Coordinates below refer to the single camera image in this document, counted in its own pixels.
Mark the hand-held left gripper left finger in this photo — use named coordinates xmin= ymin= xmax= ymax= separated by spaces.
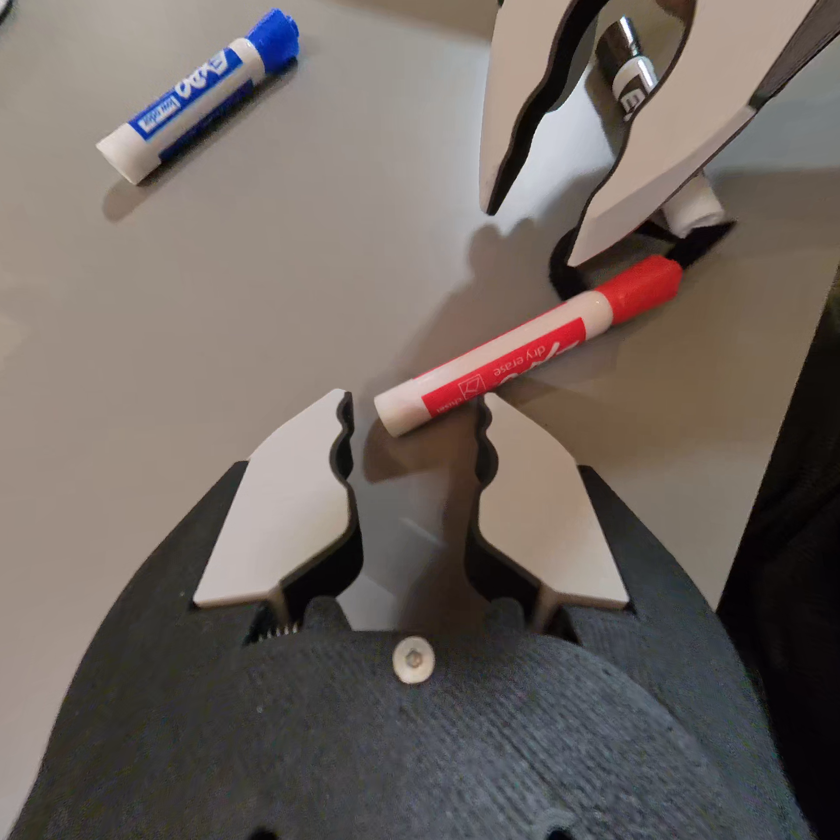
xmin=192 ymin=388 xmax=363 ymax=627

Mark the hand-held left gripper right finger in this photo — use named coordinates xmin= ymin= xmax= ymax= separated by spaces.
xmin=466 ymin=392 xmax=631 ymax=632

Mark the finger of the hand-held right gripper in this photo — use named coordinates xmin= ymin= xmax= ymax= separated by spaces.
xmin=478 ymin=0 xmax=614 ymax=216
xmin=566 ymin=0 xmax=840 ymax=266

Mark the black dry erase marker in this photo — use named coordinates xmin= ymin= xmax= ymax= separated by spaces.
xmin=594 ymin=16 xmax=724 ymax=238

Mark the red dry erase marker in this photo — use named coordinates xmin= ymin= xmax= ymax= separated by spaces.
xmin=374 ymin=256 xmax=683 ymax=438

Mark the black hook-and-loop strap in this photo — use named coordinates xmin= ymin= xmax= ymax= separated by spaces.
xmin=548 ymin=220 xmax=736 ymax=299

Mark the blue dry erase marker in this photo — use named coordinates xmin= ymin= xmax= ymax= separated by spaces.
xmin=95 ymin=8 xmax=301 ymax=186

